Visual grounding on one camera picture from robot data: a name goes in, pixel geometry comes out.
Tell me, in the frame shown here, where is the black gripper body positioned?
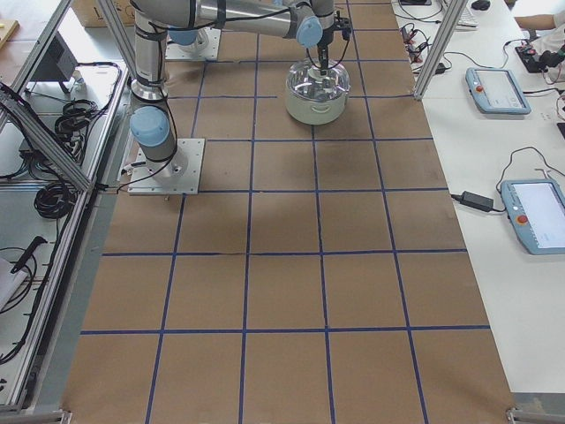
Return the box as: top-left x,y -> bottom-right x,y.
317,24 -> 340,49

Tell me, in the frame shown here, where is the glass pot lid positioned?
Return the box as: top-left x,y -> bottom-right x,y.
286,59 -> 350,102

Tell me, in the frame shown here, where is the person forearm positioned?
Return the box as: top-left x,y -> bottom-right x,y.
515,14 -> 564,30

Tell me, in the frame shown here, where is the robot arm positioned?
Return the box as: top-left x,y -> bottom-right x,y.
131,1 -> 337,165

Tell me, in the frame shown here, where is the far blue teach pendant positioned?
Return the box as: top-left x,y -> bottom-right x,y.
465,68 -> 531,116

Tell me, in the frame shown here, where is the blue teach pendant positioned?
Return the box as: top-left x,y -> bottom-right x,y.
465,68 -> 531,116
501,178 -> 564,255

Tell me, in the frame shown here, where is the black power adapter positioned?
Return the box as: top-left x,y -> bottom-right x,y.
459,191 -> 493,212

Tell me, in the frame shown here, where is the cardboard box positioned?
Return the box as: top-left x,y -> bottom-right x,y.
71,0 -> 135,27

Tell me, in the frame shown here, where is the near blue teach pendant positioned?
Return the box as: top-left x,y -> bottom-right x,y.
501,178 -> 564,255

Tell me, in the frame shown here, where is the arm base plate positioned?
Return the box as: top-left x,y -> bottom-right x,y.
165,27 -> 221,62
126,139 -> 205,195

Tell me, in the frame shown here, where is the aluminium frame post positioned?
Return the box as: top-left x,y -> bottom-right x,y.
413,0 -> 467,101

